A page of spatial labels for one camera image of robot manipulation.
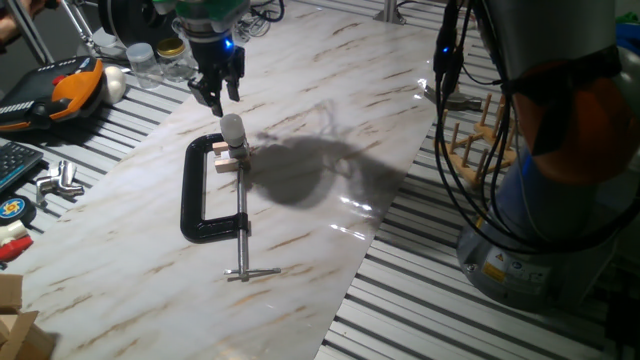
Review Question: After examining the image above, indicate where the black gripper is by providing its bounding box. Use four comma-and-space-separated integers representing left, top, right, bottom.
187, 35, 246, 119

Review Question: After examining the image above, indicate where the grey cylindrical peg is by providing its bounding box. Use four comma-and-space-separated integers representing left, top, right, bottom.
219, 113, 247, 150

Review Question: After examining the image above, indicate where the person forearm dark sleeve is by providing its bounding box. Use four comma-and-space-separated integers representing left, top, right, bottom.
0, 12, 24, 51

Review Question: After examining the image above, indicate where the person hand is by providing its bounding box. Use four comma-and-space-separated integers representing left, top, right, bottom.
19, 0, 49, 16

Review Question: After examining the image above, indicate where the glass jar gold lid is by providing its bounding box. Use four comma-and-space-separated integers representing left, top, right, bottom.
155, 37, 199, 84

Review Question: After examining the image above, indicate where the clear plastic jar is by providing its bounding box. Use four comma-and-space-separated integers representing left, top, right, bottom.
125, 42, 164, 90

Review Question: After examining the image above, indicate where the white egg shaped object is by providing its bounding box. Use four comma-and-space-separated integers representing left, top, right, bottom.
102, 65, 128, 105

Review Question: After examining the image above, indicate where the black C-clamp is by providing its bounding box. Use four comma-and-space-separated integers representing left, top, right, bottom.
179, 132, 282, 282

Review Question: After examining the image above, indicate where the black filament spool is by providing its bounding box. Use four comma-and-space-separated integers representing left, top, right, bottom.
97, 0, 176, 49

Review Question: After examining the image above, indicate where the thin metal stand leg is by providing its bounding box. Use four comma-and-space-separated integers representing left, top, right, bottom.
59, 0, 101, 57

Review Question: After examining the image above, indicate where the orange black teach pendant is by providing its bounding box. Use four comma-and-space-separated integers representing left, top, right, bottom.
0, 55, 105, 134

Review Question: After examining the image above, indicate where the silver pipe fitting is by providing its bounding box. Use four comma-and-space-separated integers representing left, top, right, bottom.
34, 159, 85, 204

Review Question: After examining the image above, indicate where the thick metal stand leg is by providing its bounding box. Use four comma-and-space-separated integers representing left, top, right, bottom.
4, 0, 55, 65

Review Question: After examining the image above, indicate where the black keyboard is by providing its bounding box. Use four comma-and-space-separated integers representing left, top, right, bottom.
0, 141, 45, 194

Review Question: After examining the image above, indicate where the black round tape measure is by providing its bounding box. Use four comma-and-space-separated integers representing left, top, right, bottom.
0, 194, 37, 226

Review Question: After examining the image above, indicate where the wooden peg rack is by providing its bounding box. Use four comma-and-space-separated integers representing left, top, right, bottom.
439, 92, 517, 190

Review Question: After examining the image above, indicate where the open cardboard box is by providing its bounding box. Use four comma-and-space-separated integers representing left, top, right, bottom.
0, 273, 57, 360

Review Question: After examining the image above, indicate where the blue bag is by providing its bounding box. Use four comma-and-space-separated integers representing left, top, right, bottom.
615, 22, 640, 54

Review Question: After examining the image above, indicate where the white cable coil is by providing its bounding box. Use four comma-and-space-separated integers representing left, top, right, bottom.
233, 4, 275, 40

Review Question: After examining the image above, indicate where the aluminium frame post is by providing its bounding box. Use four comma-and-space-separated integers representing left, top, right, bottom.
372, 0, 407, 25

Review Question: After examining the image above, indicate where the wooden handle hammer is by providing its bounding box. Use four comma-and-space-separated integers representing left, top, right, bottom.
423, 82, 484, 112

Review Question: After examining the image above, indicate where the white valve red handle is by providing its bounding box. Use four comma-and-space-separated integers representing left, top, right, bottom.
0, 219, 35, 264

